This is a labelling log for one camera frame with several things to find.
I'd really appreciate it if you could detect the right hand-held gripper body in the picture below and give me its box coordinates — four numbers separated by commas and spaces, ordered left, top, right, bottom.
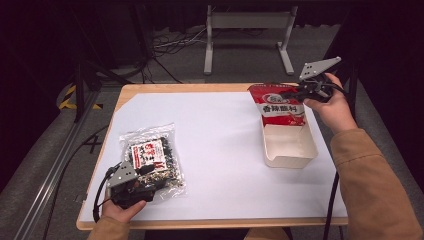
295, 56, 343, 103

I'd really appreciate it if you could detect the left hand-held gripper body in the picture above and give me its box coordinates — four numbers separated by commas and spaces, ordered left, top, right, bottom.
105, 160, 158, 211

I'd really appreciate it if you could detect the clear bag of dark dried food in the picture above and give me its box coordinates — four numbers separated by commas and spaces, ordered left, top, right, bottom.
118, 122, 188, 205

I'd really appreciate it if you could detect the red seasoning packet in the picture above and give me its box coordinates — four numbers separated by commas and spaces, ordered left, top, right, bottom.
247, 82, 307, 128

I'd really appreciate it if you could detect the white plastic divided container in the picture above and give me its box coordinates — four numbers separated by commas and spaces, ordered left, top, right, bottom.
259, 109, 319, 170

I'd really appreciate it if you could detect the person's left hand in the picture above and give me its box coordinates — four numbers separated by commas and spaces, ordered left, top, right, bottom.
101, 188, 148, 224

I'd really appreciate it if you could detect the person's right hand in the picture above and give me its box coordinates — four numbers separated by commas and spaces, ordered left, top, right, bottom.
302, 72, 359, 135

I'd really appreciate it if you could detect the white table sheet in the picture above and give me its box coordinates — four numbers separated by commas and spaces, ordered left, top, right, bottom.
79, 91, 348, 223

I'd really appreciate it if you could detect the yellow and black floor tape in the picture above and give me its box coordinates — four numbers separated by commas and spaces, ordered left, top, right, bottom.
58, 84, 104, 111

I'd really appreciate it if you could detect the person's leg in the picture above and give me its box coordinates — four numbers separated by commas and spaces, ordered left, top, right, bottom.
243, 227, 290, 240

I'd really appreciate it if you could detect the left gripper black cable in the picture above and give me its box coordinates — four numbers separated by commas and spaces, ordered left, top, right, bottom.
92, 162, 122, 224

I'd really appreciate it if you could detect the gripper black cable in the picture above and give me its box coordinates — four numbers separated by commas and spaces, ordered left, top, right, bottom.
92, 162, 122, 224
322, 80, 350, 240

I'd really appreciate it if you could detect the black floor cable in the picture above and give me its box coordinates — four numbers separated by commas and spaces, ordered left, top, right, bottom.
42, 124, 110, 240

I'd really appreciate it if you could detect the grey metal table frame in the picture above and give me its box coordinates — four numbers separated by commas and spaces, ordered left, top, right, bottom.
203, 4, 299, 76

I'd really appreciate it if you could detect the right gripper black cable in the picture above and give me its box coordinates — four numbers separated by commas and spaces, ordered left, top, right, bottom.
322, 80, 350, 240

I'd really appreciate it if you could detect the bundle of floor cables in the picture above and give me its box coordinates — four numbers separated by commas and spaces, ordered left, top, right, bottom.
141, 27, 209, 84

